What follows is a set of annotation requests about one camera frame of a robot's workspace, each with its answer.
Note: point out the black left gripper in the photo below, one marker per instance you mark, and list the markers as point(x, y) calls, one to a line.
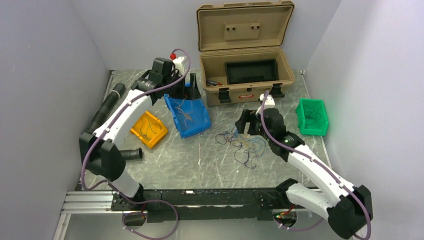
point(186, 92)

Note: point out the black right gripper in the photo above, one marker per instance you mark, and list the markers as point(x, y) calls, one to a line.
point(240, 124)

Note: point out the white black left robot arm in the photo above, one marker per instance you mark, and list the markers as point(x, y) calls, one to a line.
point(99, 147)

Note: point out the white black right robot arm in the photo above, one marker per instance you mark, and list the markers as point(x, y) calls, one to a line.
point(347, 208)

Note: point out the tools inside toolbox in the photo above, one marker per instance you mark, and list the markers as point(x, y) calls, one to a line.
point(213, 83)

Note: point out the blue plastic bin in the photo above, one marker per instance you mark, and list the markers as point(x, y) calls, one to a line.
point(190, 117)

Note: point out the black tray in toolbox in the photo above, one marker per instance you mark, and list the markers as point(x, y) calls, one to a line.
point(243, 72)

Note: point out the yellow plastic bin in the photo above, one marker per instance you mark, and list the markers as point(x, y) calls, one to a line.
point(149, 129)

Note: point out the tan open toolbox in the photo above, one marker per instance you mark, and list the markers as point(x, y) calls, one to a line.
point(238, 32)

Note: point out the green plastic bin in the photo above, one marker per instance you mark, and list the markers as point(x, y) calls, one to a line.
point(312, 117)

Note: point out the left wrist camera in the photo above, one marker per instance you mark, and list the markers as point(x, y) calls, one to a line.
point(180, 68)

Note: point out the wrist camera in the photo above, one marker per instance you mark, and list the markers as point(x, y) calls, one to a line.
point(267, 101)
point(180, 68)

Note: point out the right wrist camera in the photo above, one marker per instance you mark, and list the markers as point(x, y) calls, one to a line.
point(267, 101)

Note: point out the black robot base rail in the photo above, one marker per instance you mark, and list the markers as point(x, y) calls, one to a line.
point(206, 204)

